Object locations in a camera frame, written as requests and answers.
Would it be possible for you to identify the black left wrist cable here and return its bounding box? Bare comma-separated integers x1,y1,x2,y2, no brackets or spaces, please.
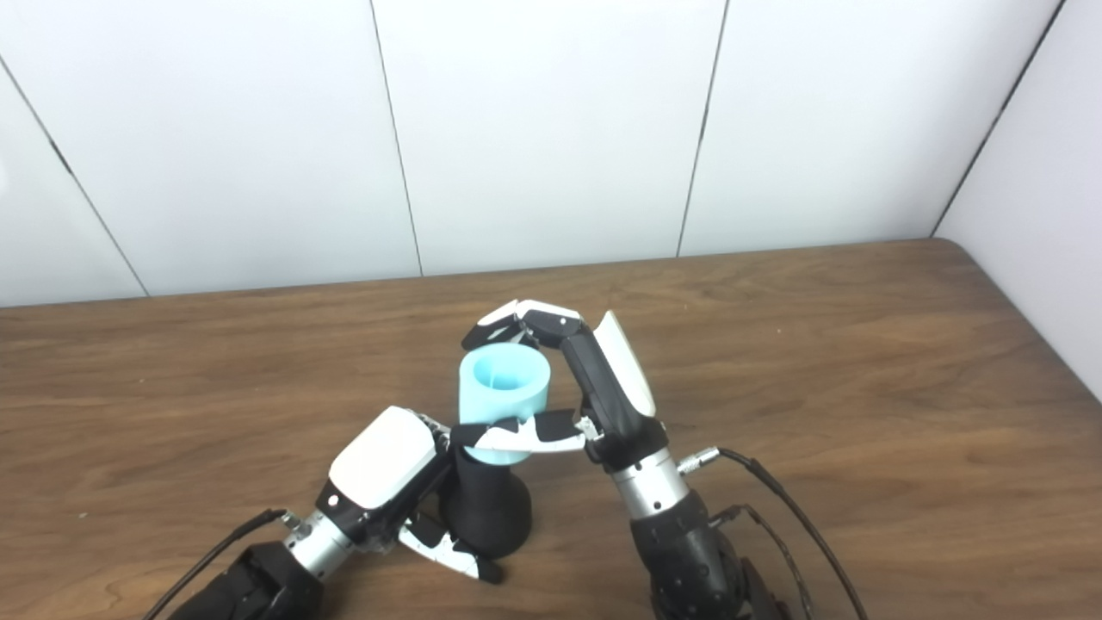
142,508,302,620

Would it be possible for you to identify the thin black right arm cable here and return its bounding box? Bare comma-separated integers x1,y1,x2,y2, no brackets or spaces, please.
710,504,815,620

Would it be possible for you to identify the black flared nozzle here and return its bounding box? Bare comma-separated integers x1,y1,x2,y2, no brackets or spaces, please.
439,443,533,559

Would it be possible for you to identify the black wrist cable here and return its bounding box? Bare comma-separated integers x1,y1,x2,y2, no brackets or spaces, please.
678,446,870,620
142,508,302,620

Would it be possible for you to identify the light-blue hose piece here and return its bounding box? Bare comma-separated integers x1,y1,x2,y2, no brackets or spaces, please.
458,344,552,468

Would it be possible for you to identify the white and black left hand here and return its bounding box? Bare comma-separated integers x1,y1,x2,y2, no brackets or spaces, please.
314,406,505,585

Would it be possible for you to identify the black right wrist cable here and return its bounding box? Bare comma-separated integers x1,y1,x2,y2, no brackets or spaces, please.
678,446,870,620

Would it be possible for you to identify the white and black right hand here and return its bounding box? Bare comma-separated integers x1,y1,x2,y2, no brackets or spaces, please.
449,299,669,474

